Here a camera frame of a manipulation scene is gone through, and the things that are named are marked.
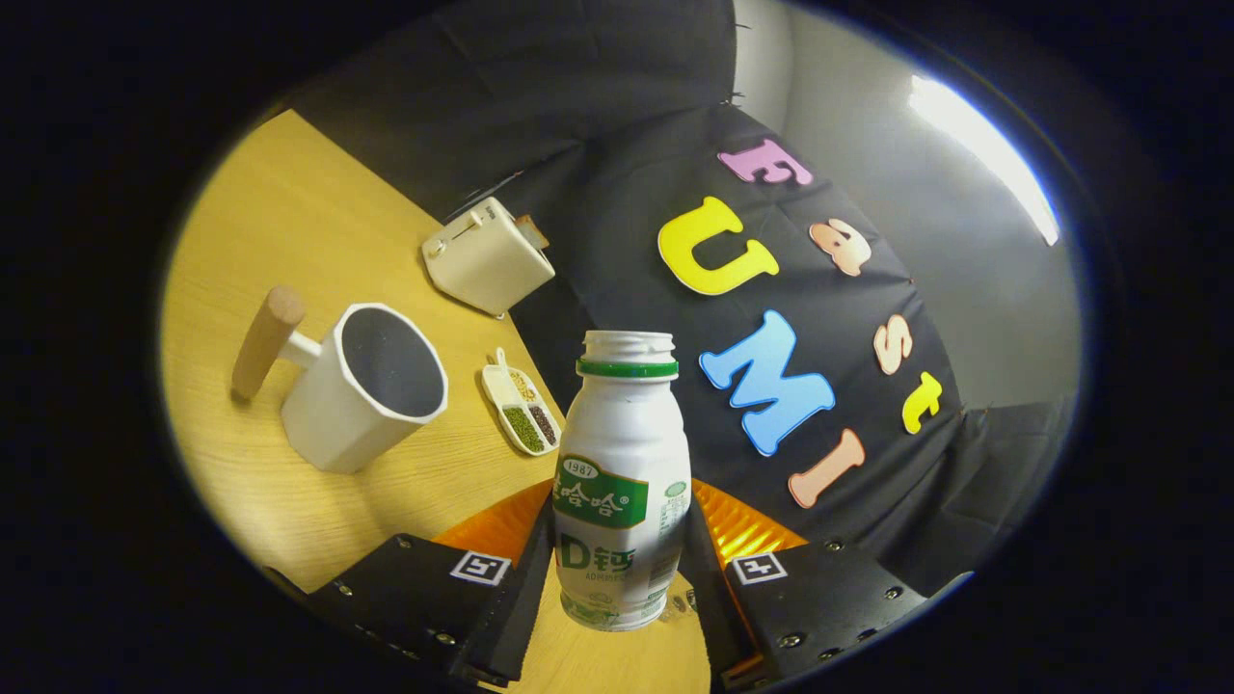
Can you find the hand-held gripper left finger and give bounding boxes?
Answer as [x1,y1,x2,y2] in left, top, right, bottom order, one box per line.
[265,479,558,690]

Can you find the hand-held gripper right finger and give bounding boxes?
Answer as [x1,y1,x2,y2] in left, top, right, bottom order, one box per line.
[683,479,975,690]

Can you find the white juice bottle green label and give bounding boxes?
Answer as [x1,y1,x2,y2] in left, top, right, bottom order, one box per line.
[552,331,693,633]

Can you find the white cup wooden handle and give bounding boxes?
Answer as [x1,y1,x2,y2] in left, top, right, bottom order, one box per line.
[230,285,450,475]

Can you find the small divided bean dish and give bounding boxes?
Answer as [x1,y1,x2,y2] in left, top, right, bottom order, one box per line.
[480,348,563,458]

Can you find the cream toaster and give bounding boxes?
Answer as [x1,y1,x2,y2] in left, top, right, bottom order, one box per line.
[421,197,557,319]

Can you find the black backdrop cloth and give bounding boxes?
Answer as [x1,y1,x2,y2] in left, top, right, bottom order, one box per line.
[260,0,1081,599]

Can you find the wooden table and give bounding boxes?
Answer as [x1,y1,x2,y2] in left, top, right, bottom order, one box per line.
[159,108,714,694]

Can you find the bright ceiling light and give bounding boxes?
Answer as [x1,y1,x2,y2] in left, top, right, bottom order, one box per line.
[908,75,1061,248]

